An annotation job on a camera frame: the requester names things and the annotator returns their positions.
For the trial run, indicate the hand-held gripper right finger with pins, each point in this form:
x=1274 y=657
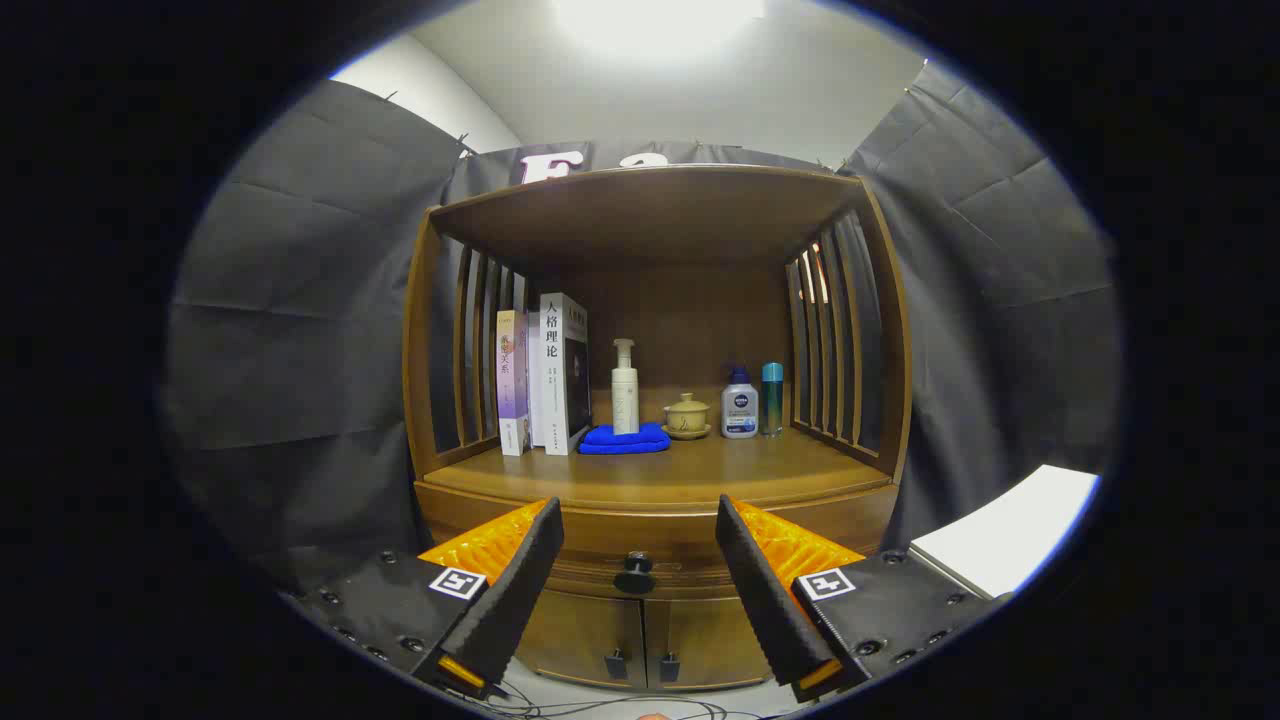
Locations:
x=760 y=590

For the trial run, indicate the wooden cabinet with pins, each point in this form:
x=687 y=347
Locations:
x=690 y=300

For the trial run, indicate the blue folded cloth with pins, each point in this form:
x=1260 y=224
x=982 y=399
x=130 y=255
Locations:
x=625 y=442

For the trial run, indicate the purple book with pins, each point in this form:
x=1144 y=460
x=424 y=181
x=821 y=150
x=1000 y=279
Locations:
x=511 y=390

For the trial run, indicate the slim teal bottle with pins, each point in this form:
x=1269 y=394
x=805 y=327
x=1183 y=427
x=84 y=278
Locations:
x=772 y=400

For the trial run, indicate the white book with portrait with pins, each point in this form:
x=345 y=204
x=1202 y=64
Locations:
x=552 y=380

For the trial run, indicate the white bottle with blue cap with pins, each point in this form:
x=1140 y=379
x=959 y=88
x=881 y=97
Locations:
x=740 y=410

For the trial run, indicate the wooden drawer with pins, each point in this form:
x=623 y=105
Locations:
x=640 y=530

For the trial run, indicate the black backdrop cloth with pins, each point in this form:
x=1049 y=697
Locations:
x=300 y=300

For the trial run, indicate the wooden countertop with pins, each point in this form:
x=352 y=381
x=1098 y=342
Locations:
x=700 y=470

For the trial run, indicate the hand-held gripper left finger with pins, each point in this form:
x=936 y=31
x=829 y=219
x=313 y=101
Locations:
x=520 y=590

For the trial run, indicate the yellow lidded teacup with saucer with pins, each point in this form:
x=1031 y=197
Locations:
x=687 y=415

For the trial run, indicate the white grey appliance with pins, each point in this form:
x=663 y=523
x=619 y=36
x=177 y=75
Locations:
x=1010 y=530

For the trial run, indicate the white pump bottle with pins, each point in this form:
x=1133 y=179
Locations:
x=625 y=400

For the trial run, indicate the wooden cabinet door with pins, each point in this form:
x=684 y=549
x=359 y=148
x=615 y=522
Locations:
x=705 y=640
x=580 y=630

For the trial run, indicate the black drawer knob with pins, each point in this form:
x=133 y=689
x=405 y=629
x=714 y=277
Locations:
x=635 y=578

